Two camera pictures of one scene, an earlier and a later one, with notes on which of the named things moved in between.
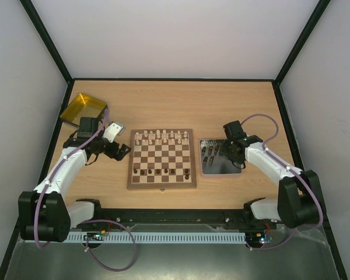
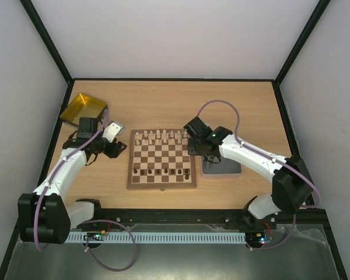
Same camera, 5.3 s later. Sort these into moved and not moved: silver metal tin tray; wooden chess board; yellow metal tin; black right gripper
Moved: black right gripper
Not moved: yellow metal tin; silver metal tin tray; wooden chess board
